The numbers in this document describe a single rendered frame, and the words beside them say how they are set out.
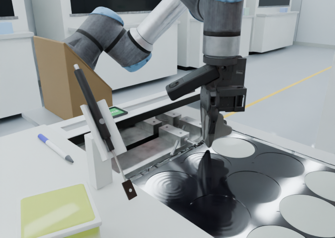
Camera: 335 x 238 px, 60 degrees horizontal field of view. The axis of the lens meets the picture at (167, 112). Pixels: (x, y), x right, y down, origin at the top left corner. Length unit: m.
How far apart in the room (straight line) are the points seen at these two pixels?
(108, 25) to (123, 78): 2.94
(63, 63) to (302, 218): 0.79
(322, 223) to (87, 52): 0.84
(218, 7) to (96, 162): 0.35
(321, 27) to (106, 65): 6.32
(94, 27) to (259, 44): 6.06
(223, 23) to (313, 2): 8.31
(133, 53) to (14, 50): 2.33
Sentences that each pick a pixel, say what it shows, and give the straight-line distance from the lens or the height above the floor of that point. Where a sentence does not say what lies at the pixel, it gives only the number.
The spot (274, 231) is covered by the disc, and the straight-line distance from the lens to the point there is 0.50.
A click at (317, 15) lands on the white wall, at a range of 8.82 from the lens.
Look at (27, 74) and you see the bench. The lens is 3.40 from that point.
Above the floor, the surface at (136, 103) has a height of 0.96.
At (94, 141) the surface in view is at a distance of 0.42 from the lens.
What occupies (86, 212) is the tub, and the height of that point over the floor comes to 1.03.
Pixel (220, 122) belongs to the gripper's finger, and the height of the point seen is 0.98.
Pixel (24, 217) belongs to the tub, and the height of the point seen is 1.03.
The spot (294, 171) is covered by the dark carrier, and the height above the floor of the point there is 0.90.
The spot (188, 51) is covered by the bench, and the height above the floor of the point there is 0.36.
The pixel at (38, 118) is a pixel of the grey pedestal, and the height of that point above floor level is 0.82.
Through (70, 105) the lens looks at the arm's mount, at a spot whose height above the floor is 0.89.
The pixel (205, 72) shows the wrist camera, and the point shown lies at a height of 1.09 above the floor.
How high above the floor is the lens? 1.23
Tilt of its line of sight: 22 degrees down
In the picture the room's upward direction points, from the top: straight up
